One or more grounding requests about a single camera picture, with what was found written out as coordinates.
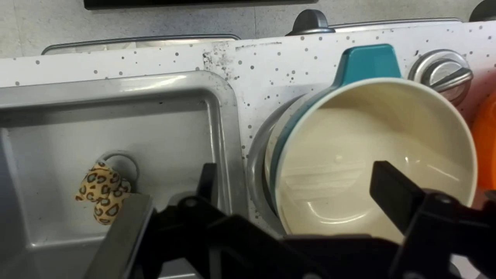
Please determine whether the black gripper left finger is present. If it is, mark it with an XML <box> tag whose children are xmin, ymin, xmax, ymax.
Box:
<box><xmin>197</xmin><ymin>163</ymin><xmax>217</xmax><ymax>201</ymax></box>

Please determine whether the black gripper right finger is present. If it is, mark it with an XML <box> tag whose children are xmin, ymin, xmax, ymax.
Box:
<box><xmin>369</xmin><ymin>161</ymin><xmax>428</xmax><ymax>232</ymax></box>

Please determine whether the cream bowl with teal handles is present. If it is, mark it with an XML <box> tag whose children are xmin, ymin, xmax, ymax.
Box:
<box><xmin>264</xmin><ymin>43</ymin><xmax>478</xmax><ymax>242</ymax></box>

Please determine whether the orange plastic bowl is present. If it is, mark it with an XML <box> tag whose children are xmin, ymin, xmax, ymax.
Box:
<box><xmin>471</xmin><ymin>93</ymin><xmax>496</xmax><ymax>190</ymax></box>

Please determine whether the metal sink basin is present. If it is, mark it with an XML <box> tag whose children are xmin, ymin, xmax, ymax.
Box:
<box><xmin>0</xmin><ymin>71</ymin><xmax>248</xmax><ymax>279</ymax></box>

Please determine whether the leopard print toy in sink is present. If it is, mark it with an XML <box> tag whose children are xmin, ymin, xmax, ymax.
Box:
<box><xmin>75</xmin><ymin>159</ymin><xmax>132</xmax><ymax>225</ymax></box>

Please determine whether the silver stove knob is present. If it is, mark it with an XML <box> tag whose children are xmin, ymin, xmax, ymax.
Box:
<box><xmin>408</xmin><ymin>48</ymin><xmax>474</xmax><ymax>105</ymax></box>

